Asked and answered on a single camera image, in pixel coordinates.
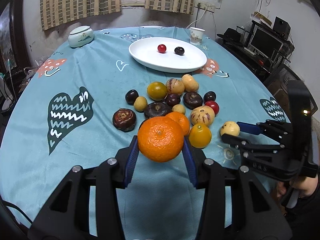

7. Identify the right hand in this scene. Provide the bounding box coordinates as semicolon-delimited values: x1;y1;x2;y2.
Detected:
276;176;318;198

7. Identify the striped pepino melon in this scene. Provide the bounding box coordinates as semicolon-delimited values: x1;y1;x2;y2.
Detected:
166;78;185;96
190;106;215;127

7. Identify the dark framed mirror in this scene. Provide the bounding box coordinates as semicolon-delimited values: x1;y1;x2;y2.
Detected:
1;0;31;82

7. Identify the small yellow longan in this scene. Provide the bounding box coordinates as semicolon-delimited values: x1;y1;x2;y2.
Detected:
172;104;186;115

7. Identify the red cherry tomato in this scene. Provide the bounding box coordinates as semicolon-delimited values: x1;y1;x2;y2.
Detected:
157;44;167;54
204;100;220;115

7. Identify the white oval plate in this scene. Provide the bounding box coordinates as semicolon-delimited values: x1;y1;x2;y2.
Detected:
129;37;207;74

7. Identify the small orange mandarin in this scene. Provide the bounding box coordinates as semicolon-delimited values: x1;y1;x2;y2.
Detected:
166;112;190;136

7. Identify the pale yellow round fruit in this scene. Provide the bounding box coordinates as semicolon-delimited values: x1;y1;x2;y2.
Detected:
220;121;240;137

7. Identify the large dark mangosteen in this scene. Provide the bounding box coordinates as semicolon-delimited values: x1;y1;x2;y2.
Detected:
144;102;172;119

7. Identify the dark brown mangosteen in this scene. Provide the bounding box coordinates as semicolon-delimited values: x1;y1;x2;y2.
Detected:
183;92;203;109

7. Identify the yellow orange small citrus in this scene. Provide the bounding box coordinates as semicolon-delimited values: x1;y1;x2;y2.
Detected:
189;123;212;148

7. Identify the green yellow tangerine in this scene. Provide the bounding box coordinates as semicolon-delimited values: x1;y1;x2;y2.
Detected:
147;82;167;101

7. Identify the black speaker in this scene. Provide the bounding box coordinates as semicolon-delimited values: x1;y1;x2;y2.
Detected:
273;16;291;40

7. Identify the white ceramic lidded jar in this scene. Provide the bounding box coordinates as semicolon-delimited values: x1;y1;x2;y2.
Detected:
68;25;94;48

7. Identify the yellow longan left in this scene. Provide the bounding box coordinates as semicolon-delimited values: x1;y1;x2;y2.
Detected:
133;96;148;112

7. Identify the white paper cup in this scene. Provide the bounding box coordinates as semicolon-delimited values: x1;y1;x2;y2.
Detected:
189;27;205;45

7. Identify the white power cable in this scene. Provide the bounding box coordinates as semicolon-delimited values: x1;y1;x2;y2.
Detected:
185;3;209;29

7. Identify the teal patterned tablecloth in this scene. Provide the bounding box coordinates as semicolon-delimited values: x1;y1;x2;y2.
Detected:
1;27;287;239

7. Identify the striped pepino melon back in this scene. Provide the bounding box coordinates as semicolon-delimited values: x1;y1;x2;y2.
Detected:
166;78;185;96

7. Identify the tan potato shaped fruit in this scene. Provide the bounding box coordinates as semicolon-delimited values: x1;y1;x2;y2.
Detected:
181;74;200;92

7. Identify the dark purple plum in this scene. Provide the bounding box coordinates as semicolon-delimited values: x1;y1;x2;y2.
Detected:
174;47;184;56

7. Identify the large orange mandarin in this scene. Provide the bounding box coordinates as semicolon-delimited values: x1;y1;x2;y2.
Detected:
137;116;184;163

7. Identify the computer monitor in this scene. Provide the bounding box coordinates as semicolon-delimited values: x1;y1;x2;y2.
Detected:
249;27;283;60

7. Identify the black hat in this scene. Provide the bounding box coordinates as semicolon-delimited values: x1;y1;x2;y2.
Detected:
217;28;244;46

